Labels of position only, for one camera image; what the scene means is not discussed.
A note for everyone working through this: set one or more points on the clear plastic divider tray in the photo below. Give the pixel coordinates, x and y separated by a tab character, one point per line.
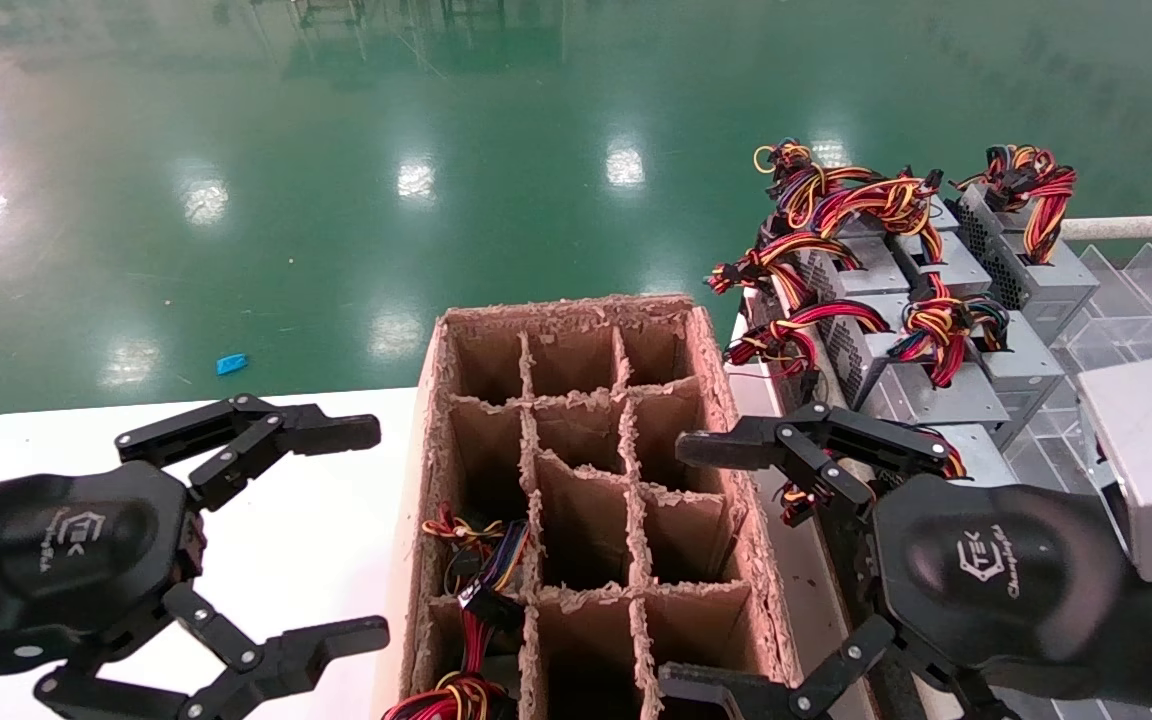
1151	300

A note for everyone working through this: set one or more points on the brown divided cardboard box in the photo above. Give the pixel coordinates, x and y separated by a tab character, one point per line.
586	520

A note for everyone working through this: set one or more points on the blue scrap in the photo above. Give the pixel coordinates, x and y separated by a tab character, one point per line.
232	364

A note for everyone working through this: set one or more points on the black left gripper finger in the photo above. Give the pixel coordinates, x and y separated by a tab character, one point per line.
326	430

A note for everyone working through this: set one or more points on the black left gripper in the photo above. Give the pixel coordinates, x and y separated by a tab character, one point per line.
56	560

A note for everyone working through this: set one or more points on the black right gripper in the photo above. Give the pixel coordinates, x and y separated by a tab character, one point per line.
996	580

